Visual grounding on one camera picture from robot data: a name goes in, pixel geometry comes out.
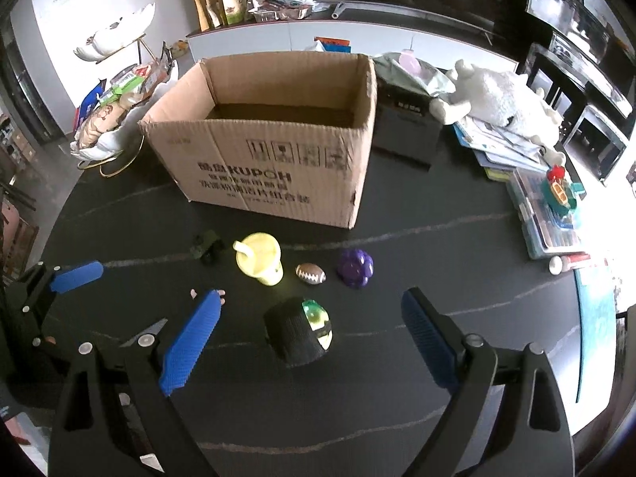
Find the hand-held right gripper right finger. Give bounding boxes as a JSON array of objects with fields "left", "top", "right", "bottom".
[{"left": 400, "top": 287, "right": 577, "bottom": 477}]

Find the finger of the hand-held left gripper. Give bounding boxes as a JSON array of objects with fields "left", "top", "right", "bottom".
[
  {"left": 37, "top": 317, "right": 169, "bottom": 365},
  {"left": 20, "top": 260, "right": 105, "bottom": 315}
]

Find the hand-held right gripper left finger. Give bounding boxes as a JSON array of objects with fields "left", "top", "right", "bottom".
[{"left": 47, "top": 289, "right": 222, "bottom": 477}]

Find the black marble desktop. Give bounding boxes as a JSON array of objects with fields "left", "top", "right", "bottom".
[{"left": 37, "top": 54, "right": 622, "bottom": 477}]

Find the dark green toy truck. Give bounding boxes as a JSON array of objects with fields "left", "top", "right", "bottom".
[{"left": 190, "top": 230, "right": 224, "bottom": 264}]

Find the black and green ball toy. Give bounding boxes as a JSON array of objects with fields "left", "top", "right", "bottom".
[{"left": 263, "top": 297, "right": 334, "bottom": 365}]

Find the purple grape toy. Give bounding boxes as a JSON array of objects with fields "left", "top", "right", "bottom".
[{"left": 336, "top": 248, "right": 375, "bottom": 290}]

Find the yellow sippy cup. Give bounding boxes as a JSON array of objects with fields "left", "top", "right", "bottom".
[{"left": 233, "top": 233, "right": 284, "bottom": 286}]

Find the white tiered snack rack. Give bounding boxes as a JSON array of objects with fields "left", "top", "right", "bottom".
[{"left": 77, "top": 32, "right": 176, "bottom": 178}]

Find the white leaf-shaped tray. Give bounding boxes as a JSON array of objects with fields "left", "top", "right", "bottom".
[
  {"left": 74, "top": 2, "right": 156, "bottom": 63},
  {"left": 70, "top": 60, "right": 180, "bottom": 170}
]

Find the small brown toy football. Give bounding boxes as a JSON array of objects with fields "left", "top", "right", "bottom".
[{"left": 295, "top": 263, "right": 327, "bottom": 286}]

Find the clear plastic crayon case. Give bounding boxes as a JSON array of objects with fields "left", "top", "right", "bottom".
[{"left": 507, "top": 166, "right": 590, "bottom": 260}]

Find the teal board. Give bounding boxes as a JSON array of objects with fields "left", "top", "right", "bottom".
[{"left": 574, "top": 263, "right": 619, "bottom": 404}]

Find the pile of snack packets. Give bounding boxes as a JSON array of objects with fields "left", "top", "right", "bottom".
[{"left": 74, "top": 57, "right": 172, "bottom": 152}]

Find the brown cardboard box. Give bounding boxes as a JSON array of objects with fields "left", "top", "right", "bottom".
[{"left": 138, "top": 51, "right": 378, "bottom": 230}]

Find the stack of books and papers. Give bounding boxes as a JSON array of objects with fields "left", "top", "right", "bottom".
[{"left": 452, "top": 116, "right": 553, "bottom": 184}]

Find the colourful toy boat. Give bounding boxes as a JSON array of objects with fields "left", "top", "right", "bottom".
[{"left": 544, "top": 164, "right": 587, "bottom": 217}]

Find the black storage box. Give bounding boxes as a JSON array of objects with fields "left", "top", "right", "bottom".
[{"left": 372, "top": 83, "right": 443, "bottom": 172}]

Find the white plush toy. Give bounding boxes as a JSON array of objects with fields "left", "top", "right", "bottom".
[{"left": 430, "top": 60, "right": 567, "bottom": 160}]

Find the grey-green plastic bag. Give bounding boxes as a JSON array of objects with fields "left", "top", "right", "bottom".
[{"left": 372, "top": 52, "right": 457, "bottom": 96}]

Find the blue and orange box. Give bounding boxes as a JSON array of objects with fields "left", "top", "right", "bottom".
[{"left": 314, "top": 37, "right": 351, "bottom": 54}]

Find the green and brown packet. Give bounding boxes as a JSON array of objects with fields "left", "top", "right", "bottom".
[{"left": 219, "top": 0, "right": 250, "bottom": 27}]

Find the white low cabinet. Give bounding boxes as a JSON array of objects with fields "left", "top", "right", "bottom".
[{"left": 186, "top": 0, "right": 518, "bottom": 68}]

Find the packaged snack tray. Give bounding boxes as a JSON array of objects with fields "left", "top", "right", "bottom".
[{"left": 248, "top": 0, "right": 315, "bottom": 23}]

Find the black shelf unit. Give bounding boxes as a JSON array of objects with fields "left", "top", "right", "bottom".
[{"left": 522, "top": 0, "right": 633, "bottom": 85}]

